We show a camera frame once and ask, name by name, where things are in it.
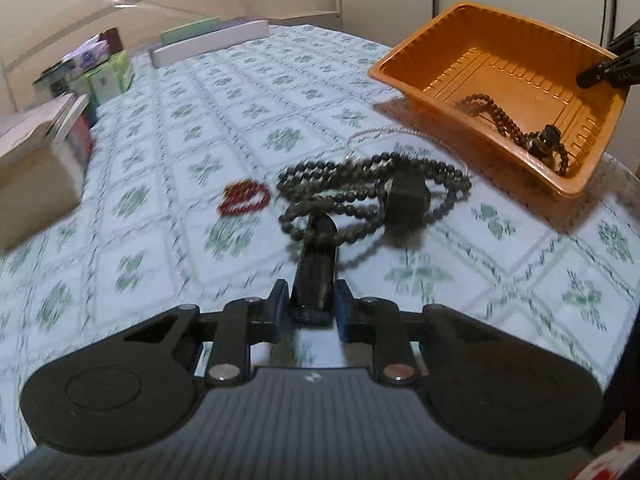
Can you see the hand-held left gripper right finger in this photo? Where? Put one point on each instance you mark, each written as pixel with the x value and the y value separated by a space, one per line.
pixel 345 312

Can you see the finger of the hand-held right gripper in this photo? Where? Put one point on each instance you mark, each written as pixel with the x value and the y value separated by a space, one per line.
pixel 607 72
pixel 627 40

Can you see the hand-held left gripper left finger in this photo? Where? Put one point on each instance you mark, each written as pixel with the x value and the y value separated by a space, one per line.
pixel 280 312

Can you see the orange plastic tray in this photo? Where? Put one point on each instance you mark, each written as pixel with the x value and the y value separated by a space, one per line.
pixel 500 50

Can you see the floral checked tablecloth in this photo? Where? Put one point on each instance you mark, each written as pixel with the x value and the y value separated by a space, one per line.
pixel 200 125

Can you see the red book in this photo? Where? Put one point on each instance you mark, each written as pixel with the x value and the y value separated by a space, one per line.
pixel 82 135

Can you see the beige cardboard box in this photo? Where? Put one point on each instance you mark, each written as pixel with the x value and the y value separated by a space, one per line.
pixel 35 200

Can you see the long white box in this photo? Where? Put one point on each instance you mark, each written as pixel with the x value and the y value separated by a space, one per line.
pixel 210 42

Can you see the white and green tissue box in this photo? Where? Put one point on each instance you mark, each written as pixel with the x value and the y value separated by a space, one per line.
pixel 102 85

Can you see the green tissue pack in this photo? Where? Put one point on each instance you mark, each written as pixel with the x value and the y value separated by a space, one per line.
pixel 122 67

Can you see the long green box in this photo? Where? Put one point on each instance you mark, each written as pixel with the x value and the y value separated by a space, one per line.
pixel 190 30

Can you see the red and white cloth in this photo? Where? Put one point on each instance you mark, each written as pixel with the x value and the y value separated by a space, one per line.
pixel 607 465

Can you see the brown box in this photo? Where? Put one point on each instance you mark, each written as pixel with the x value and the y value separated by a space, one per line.
pixel 111 40

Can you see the green tissue boxes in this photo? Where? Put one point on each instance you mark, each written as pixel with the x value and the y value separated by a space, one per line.
pixel 52 77

